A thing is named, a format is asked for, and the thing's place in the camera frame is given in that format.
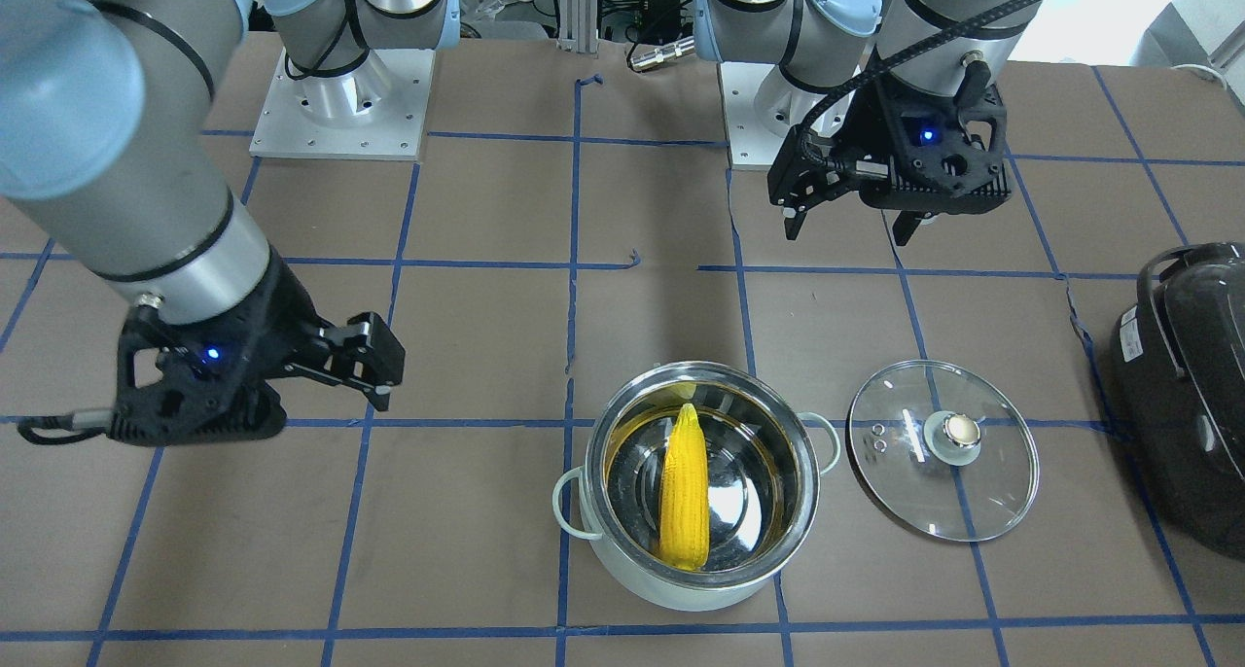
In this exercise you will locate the pale green electric pot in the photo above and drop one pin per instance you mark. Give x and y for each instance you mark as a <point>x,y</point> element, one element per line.
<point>765,462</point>

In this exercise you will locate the glass pot lid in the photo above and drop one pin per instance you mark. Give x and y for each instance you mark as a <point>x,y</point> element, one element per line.
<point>943,451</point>

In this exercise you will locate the aluminium frame post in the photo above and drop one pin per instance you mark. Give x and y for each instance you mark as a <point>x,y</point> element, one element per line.
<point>578,26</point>

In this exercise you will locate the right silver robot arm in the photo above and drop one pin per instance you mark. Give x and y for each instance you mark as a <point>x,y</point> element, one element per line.
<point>103,105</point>

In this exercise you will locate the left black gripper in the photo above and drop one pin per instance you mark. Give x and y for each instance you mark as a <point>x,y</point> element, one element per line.
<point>873,130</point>

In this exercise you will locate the black rice cooker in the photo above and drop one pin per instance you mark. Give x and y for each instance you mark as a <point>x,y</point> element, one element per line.
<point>1178,362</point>

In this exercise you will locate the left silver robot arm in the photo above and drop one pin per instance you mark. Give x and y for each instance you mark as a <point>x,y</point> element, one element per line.
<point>926,43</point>

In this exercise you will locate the yellow corn cob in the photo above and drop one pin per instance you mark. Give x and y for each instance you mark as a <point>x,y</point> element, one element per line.
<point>684,507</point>

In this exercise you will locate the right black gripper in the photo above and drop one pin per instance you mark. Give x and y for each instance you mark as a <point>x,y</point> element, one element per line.
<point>279,309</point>

